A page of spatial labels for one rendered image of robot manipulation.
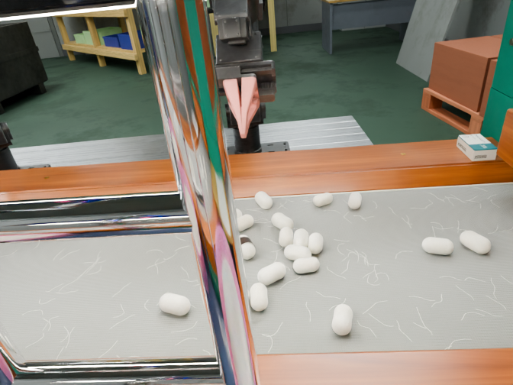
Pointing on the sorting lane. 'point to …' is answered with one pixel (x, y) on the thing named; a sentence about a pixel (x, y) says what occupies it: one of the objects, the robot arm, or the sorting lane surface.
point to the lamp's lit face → (68, 12)
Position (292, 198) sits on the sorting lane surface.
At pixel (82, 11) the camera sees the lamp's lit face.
